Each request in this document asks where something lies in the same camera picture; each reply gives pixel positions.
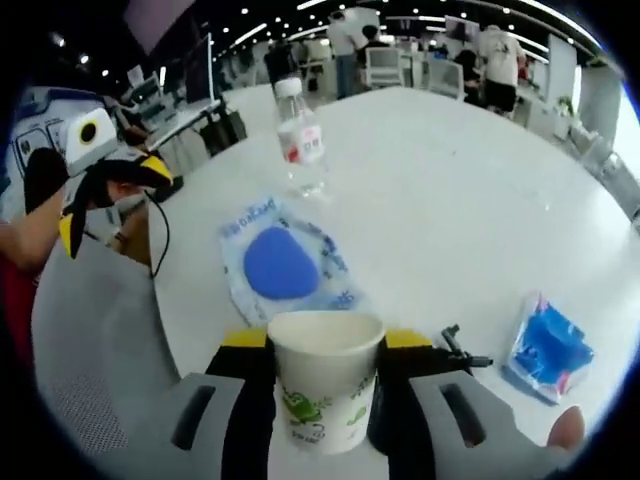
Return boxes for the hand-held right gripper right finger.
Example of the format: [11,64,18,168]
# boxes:
[367,327,521,480]

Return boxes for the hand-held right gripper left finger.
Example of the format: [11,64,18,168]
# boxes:
[169,328,277,480]

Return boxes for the white paper cup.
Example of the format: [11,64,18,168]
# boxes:
[266,310,387,456]

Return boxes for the clear bag with blue pad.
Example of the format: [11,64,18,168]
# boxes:
[217,197,374,329]

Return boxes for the clear plastic water bottle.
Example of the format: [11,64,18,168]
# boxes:
[272,78,332,199]

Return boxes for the blue tissue packet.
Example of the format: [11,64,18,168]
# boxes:
[502,289,597,405]

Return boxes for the person's right hand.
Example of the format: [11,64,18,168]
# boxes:
[547,404,587,450]

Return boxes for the white blue display board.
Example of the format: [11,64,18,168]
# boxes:
[8,87,105,167]

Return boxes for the white office desk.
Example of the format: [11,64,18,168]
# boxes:
[144,97,229,152]

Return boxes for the black office chair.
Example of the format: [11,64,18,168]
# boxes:
[199,107,249,157]

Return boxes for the red garment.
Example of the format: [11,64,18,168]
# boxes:
[0,254,37,362]

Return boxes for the computer monitor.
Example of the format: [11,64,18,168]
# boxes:
[184,34,217,104]

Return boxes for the grey mesh chair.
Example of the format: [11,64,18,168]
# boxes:
[29,239,182,472]

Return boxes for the hanging purple panel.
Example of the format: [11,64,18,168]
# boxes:
[122,0,197,57]

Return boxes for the white table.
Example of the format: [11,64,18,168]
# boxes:
[149,84,640,454]

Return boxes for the white office chair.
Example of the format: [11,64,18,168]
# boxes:
[427,62,464,99]
[366,47,403,89]

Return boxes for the row of grey chairs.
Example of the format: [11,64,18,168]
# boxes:
[569,119,640,202]

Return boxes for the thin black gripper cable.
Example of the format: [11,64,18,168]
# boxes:
[146,192,172,279]

